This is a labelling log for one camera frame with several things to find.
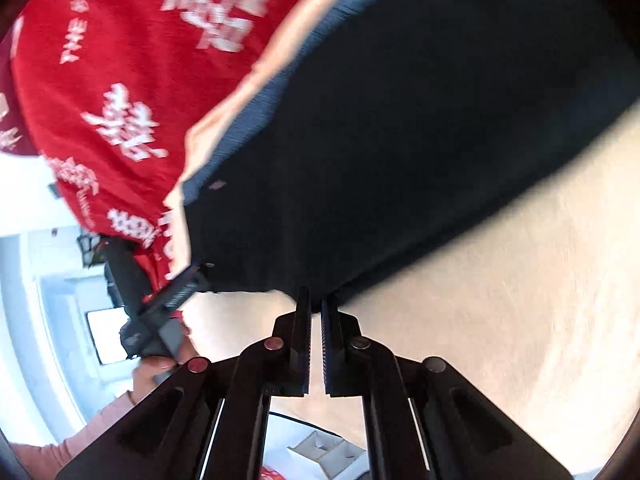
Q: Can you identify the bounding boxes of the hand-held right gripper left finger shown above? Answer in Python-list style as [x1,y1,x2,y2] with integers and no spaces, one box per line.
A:
[55,287,313,480]

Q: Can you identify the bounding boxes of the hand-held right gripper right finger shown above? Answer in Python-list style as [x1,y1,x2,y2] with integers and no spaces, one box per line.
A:
[320,297,573,480]

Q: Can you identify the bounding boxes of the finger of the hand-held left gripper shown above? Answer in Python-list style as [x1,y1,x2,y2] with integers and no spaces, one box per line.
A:
[142,262,216,326]

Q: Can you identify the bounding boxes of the black pants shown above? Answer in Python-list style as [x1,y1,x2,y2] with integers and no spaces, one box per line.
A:
[180,0,640,307]

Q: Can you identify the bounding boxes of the person's left hand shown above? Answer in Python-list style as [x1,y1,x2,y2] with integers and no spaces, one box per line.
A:
[132,327,198,400]

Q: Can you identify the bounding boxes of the cardboard box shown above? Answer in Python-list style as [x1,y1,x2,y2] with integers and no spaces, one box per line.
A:
[289,430,370,477]

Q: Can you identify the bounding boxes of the cream towel blanket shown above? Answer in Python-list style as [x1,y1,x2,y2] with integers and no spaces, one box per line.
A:
[162,0,640,477]

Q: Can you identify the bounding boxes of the red printed blanket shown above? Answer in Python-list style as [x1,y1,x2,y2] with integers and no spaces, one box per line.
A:
[0,0,373,295]

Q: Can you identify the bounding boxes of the white window frame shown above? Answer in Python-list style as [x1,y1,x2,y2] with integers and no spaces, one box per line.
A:
[0,232,135,443]

